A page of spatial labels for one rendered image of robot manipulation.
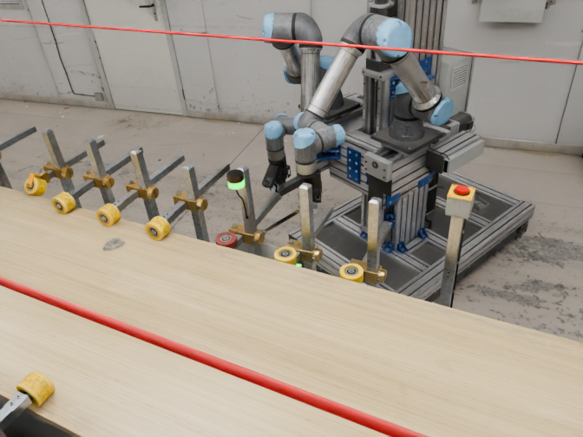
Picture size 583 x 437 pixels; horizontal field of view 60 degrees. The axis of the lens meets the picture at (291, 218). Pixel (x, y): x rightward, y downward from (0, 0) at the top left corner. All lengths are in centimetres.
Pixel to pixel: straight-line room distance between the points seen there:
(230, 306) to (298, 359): 31
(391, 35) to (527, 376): 110
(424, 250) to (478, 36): 189
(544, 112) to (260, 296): 321
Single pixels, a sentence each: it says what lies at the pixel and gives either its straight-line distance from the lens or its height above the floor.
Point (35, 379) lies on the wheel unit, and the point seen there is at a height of 98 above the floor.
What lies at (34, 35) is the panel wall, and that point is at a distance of 614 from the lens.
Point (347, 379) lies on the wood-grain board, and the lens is 142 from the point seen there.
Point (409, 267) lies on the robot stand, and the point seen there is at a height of 23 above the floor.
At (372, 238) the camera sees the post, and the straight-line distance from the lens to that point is 171.
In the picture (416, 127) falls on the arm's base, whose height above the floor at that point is 110.
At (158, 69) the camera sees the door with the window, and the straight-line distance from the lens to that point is 528.
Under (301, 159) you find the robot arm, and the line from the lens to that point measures 173.
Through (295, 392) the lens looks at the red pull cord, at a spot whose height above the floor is 175.
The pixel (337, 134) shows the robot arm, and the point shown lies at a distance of 178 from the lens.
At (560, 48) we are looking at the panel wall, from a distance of 423.
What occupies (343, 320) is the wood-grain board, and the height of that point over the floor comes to 90.
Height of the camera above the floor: 204
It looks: 35 degrees down
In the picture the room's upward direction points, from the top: 5 degrees counter-clockwise
